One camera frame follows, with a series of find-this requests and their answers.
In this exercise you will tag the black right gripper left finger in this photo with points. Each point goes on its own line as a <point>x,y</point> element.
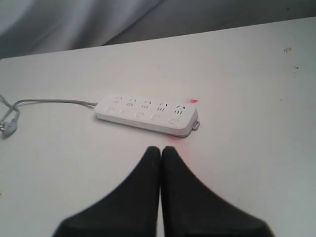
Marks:
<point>130,210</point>

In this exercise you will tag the white backdrop cloth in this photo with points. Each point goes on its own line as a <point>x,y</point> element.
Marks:
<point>41,26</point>

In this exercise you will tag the grey plug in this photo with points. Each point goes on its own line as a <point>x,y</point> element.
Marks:
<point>7,128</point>

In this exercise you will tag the white power strip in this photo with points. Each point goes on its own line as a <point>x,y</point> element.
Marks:
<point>162,116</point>

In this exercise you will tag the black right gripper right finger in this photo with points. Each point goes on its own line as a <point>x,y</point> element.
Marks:
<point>191,209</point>

